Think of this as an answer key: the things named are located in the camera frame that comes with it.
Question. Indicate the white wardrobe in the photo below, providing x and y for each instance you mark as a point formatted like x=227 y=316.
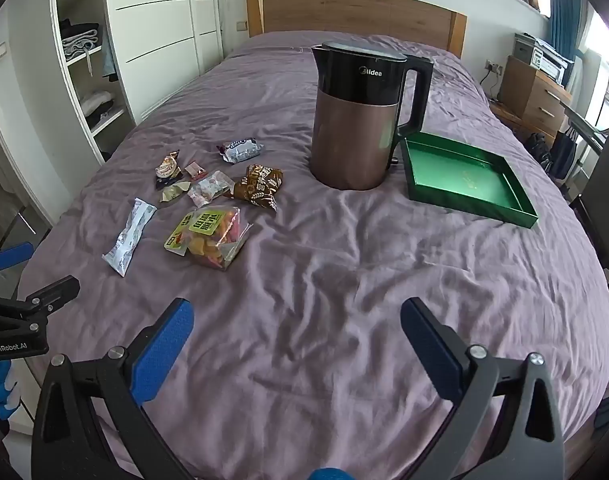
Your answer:
x=154 y=35

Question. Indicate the yellow green candy bag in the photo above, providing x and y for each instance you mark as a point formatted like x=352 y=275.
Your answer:
x=209 y=235

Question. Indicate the wooden dresser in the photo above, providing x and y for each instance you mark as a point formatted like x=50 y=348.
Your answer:
x=529 y=95

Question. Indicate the grey and dark folded clothes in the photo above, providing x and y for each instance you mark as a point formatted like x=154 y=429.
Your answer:
x=80 y=40

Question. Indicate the black bag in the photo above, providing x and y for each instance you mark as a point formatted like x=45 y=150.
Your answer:
x=538 y=151

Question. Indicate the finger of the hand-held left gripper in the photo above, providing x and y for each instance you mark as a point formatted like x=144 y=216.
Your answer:
x=12 y=255
x=44 y=297

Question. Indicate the red white snack bar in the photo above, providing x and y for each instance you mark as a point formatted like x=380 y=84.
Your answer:
x=195 y=168

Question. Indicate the round gold navy snack packet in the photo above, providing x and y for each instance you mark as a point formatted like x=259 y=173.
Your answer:
x=167 y=167

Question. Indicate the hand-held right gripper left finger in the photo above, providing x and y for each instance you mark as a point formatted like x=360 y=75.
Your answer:
x=164 y=350

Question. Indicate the brown snack packet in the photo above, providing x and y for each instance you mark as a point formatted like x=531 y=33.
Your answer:
x=257 y=187

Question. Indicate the brown paper bag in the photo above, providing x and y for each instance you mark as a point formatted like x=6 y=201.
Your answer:
x=354 y=130

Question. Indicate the navy bag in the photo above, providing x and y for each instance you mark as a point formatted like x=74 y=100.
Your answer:
x=564 y=155

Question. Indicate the black chair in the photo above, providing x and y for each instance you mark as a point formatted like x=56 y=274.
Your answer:
x=602 y=195

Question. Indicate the small green candy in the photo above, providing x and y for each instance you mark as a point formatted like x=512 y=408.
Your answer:
x=173 y=192

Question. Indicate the person's left hand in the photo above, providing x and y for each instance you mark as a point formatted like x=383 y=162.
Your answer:
x=2 y=392

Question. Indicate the grey printer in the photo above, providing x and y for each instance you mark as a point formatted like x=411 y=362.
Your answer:
x=542 y=57

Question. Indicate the wooden headboard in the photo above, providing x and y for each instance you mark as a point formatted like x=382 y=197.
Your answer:
x=354 y=15

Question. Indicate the blue white snack packet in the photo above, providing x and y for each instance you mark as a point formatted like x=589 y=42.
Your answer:
x=242 y=150

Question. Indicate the wall outlet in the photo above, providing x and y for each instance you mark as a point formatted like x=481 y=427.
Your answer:
x=494 y=66

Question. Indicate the pink white snack packet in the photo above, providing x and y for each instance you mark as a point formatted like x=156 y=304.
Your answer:
x=209 y=188

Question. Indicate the green tray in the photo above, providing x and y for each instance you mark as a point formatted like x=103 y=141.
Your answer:
x=459 y=180

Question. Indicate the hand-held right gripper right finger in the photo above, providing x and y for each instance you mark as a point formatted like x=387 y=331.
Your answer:
x=429 y=350

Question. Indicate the white and dark folded clothes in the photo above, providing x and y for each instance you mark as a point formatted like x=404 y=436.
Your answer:
x=98 y=107

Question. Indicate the long white snack packet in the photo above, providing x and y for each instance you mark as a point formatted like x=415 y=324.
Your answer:
x=128 y=235

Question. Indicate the hanging light blue garment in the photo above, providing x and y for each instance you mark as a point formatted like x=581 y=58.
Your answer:
x=109 y=55

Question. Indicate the blue curtain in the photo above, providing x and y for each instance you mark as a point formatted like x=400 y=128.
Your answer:
x=567 y=5

